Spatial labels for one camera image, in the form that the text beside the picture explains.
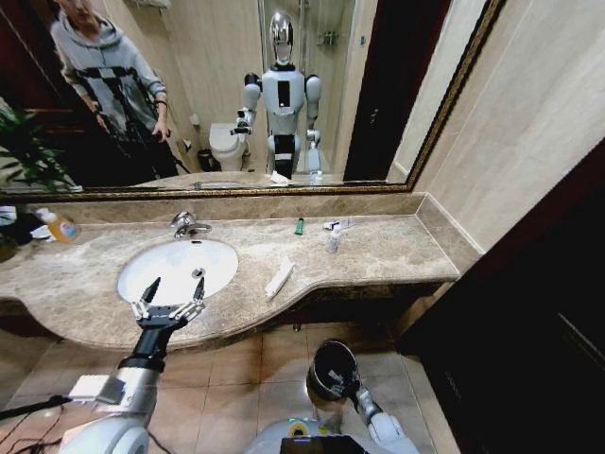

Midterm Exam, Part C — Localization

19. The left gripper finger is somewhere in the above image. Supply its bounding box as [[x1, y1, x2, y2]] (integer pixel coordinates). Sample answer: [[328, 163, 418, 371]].
[[130, 277, 163, 321], [175, 277, 208, 322]]

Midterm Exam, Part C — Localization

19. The white oval sink basin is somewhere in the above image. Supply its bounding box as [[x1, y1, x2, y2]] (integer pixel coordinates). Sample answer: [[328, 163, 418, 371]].
[[116, 238, 240, 305]]

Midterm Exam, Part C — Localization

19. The chrome sink faucet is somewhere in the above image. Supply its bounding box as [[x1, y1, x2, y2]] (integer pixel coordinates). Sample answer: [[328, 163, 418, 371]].
[[168, 210, 214, 240]]

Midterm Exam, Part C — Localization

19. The white robot front shell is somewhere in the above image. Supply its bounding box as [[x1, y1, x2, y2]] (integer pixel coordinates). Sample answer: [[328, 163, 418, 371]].
[[244, 415, 375, 454]]

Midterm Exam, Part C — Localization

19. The orange liquid soap bottle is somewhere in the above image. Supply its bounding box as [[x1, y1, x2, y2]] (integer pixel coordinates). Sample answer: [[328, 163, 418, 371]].
[[41, 210, 80, 245]]

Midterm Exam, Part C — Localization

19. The black pouch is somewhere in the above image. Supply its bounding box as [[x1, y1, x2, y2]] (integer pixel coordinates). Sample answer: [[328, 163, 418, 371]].
[[0, 204, 47, 247]]

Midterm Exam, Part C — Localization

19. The dark wooden door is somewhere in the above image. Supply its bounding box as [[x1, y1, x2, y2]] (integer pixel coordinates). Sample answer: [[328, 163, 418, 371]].
[[395, 139, 605, 454]]

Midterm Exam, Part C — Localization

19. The green leafy plant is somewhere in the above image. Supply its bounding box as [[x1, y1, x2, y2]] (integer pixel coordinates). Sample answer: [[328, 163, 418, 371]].
[[0, 106, 84, 194]]

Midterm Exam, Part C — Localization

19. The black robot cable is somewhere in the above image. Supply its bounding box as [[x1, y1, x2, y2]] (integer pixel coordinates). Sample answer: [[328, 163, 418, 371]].
[[0, 393, 73, 423]]

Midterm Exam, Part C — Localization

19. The gold framed wall mirror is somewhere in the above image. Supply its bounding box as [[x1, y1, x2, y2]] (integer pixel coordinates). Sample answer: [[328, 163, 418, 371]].
[[0, 0, 508, 205]]

